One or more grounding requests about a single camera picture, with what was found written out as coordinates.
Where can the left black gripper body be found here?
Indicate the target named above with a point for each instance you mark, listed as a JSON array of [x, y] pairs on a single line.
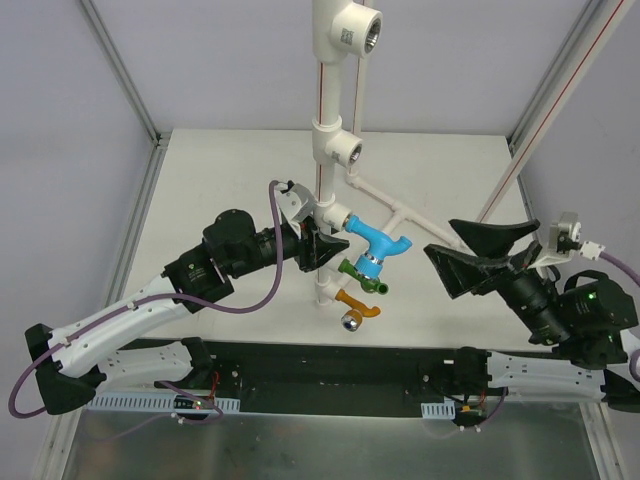
[[306, 245]]

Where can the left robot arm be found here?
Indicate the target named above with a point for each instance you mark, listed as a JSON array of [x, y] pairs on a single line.
[[75, 362]]

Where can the left white cable duct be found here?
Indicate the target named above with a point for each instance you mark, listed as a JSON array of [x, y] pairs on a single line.
[[147, 403]]

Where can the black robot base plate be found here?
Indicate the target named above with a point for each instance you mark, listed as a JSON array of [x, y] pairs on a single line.
[[341, 380]]

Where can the left aluminium frame post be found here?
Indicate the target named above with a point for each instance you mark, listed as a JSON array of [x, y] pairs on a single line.
[[107, 45]]

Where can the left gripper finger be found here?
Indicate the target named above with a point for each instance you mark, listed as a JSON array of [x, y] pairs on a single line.
[[329, 245], [329, 259]]

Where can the orange water faucet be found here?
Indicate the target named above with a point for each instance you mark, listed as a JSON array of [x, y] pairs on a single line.
[[357, 311]]

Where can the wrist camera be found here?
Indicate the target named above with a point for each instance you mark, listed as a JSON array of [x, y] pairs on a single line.
[[565, 241], [296, 202]]

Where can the aluminium frame post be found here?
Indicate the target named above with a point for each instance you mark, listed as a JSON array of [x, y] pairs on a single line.
[[585, 18], [107, 45]]

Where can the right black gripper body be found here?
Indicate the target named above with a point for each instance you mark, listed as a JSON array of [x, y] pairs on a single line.
[[498, 273]]

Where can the right white cable duct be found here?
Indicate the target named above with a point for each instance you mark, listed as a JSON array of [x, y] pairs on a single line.
[[438, 411]]

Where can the white cable duct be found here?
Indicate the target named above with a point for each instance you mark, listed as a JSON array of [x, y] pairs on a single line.
[[438, 411], [147, 403]]

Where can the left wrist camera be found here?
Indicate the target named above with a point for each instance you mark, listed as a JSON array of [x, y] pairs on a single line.
[[296, 202]]

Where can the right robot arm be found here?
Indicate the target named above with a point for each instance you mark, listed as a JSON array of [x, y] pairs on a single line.
[[587, 325]]

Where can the right aluminium frame post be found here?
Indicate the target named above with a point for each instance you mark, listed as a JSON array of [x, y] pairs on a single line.
[[585, 18]]

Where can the blue water faucet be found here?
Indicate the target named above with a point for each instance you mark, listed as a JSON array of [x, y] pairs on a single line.
[[380, 246]]

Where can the green water faucet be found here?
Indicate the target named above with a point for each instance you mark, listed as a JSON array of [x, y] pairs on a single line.
[[368, 285]]

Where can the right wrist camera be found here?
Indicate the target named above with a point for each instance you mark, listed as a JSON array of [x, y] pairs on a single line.
[[565, 241]]

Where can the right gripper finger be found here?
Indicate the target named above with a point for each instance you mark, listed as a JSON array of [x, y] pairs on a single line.
[[461, 273], [492, 240]]

